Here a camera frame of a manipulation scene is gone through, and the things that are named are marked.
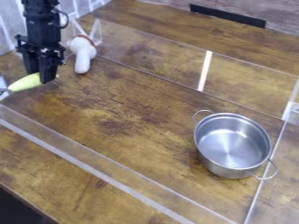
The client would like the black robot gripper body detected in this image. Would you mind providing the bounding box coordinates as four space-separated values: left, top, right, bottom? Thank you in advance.
15 0 67 60

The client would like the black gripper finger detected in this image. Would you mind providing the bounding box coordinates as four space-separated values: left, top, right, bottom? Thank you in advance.
39 52 64 84
23 52 39 74

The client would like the stainless steel pot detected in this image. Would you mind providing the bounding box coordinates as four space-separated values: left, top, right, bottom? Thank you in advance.
192 109 278 180

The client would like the clear acrylic triangle stand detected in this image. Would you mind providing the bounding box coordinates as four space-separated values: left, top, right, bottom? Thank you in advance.
66 19 103 46

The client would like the white toy mushroom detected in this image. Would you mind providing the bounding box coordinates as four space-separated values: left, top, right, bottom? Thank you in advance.
70 35 98 74

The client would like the black bar on table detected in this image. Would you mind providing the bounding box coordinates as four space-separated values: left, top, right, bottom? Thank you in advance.
190 3 267 28

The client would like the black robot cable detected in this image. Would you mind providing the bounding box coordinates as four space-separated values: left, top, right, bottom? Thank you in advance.
51 7 71 30

